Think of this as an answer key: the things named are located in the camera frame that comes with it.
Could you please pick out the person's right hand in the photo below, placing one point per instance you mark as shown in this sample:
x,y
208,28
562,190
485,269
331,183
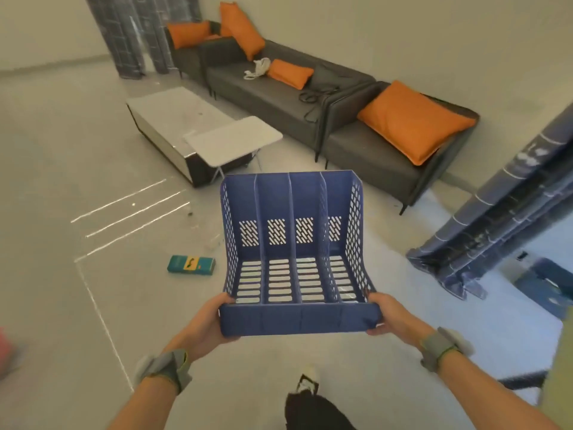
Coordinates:
x,y
396,320

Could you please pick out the person's left hand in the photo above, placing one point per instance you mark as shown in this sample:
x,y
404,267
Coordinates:
x,y
202,329

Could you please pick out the person's left thumb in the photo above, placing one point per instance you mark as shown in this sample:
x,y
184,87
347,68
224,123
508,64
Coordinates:
x,y
224,300

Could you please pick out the person's right thumb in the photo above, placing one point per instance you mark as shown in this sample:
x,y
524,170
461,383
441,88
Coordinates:
x,y
377,299

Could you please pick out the blue plastic file organizer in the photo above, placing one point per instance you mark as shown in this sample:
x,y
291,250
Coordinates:
x,y
295,264

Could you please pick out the person's right forearm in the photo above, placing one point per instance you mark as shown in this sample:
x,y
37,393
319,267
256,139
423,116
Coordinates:
x,y
488,391

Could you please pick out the person's left forearm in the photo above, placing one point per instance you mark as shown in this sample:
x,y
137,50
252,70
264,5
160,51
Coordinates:
x,y
145,400

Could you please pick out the teal box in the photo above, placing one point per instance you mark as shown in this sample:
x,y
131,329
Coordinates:
x,y
191,265

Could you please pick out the grey right wristband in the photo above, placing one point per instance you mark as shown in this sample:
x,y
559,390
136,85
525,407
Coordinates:
x,y
442,347

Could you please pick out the grey wristband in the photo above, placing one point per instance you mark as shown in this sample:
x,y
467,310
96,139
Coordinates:
x,y
164,368
442,347

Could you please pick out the grey left wristband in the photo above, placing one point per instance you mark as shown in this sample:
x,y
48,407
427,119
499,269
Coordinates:
x,y
164,368

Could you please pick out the person's white shoe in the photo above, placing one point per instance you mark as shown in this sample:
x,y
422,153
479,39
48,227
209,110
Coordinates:
x,y
308,380

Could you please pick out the person's black trouser leg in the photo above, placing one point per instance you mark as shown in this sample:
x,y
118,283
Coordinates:
x,y
315,411

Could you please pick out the white folding side table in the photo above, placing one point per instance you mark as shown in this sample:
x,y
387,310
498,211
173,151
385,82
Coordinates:
x,y
232,141

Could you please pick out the white marble coffee table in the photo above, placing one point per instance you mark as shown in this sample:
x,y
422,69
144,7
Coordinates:
x,y
177,125

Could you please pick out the large orange cushion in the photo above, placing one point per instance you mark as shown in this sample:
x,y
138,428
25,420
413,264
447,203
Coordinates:
x,y
414,120

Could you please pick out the dark grey sofa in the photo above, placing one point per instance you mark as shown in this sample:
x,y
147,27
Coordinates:
x,y
322,111

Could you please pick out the pink object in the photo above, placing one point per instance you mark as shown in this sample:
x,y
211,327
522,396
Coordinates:
x,y
5,351

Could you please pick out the white cloth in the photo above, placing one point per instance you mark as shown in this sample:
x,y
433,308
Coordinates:
x,y
257,68

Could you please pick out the small orange cushion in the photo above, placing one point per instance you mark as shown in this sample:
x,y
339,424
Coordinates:
x,y
290,72

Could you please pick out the dark grey armchair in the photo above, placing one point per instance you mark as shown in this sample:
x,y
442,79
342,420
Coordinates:
x,y
190,53

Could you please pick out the wide orange cushion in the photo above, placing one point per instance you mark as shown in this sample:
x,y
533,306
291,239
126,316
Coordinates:
x,y
190,33

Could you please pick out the tall orange cushion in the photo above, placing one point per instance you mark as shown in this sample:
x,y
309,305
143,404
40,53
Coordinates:
x,y
241,30

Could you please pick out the grey patterned curtain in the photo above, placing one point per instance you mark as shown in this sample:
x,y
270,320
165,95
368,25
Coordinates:
x,y
134,31

